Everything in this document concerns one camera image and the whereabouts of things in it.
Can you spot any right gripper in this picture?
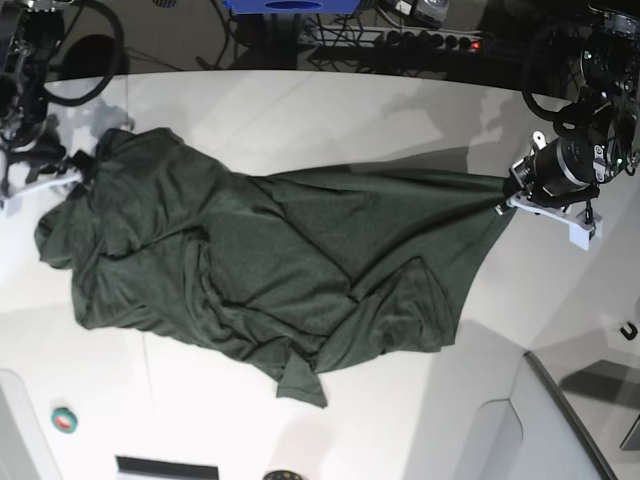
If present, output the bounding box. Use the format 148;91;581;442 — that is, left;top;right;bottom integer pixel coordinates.
1;142;98;200

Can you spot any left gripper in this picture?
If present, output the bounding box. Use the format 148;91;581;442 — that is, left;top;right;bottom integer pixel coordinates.
495;131;600;225

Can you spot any dark green t-shirt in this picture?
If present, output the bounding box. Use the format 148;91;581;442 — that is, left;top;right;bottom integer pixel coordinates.
34;128;510;408

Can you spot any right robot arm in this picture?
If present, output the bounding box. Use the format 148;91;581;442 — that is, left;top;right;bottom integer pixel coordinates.
1;1;124;209

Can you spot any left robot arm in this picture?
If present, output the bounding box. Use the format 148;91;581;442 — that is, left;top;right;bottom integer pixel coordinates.
496;1;639;226

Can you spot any grey power strip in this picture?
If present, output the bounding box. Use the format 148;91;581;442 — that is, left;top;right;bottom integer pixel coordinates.
299;26;485;53

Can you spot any black U-shaped hook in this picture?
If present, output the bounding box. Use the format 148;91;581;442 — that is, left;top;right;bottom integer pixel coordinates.
619;322;639;341

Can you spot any green red tape roll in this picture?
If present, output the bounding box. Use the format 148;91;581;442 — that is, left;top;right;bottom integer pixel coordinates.
51;407;78;434

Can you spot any blue plastic bin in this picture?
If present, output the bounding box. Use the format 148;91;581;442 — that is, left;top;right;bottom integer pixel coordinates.
223;0;360;14

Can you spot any small black round object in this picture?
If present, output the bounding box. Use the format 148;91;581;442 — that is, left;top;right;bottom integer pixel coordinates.
263;470;303;480

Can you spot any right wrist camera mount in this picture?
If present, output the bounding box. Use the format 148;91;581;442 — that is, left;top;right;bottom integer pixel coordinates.
0;196;22;218

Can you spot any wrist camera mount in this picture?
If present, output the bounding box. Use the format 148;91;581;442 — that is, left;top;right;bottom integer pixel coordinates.
569;216;604;251
0;196;22;218

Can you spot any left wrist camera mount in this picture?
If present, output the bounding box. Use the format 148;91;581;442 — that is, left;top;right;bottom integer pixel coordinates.
569;216;604;251

